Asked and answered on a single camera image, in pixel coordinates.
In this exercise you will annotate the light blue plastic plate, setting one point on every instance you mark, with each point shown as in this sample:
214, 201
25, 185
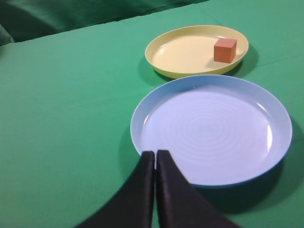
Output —
220, 130

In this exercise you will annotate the yellow plastic plate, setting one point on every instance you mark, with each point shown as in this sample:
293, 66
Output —
189, 51

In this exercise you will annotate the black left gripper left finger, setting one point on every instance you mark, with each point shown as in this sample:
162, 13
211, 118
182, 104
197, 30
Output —
132, 205

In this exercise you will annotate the green backdrop cloth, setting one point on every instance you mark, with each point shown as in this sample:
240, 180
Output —
22, 20

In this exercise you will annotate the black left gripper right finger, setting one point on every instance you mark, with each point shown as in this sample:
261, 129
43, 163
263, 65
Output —
180, 205

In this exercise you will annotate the red cube block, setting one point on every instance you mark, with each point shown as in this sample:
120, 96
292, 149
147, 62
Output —
224, 50

